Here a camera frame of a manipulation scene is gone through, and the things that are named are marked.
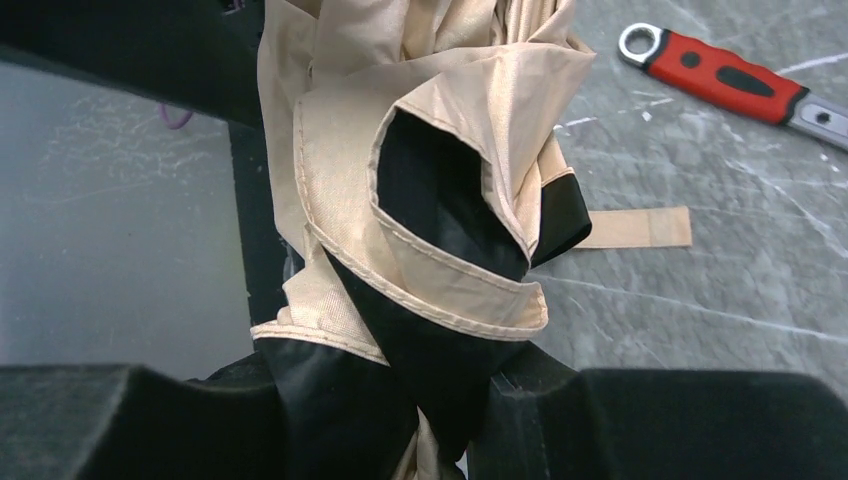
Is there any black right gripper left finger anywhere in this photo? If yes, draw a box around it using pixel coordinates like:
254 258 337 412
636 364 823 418
1 354 285 479

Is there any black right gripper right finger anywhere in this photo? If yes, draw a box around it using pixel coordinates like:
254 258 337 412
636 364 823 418
467 346 847 479

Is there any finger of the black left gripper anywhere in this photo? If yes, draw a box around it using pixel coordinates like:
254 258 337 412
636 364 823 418
1 1 264 128

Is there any beige umbrella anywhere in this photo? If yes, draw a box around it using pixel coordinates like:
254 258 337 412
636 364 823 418
251 1 692 479

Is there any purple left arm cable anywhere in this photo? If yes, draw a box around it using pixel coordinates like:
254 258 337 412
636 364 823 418
157 102 197 132

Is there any red handled adjustable wrench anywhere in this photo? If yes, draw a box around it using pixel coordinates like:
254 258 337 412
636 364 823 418
618 23 847 150

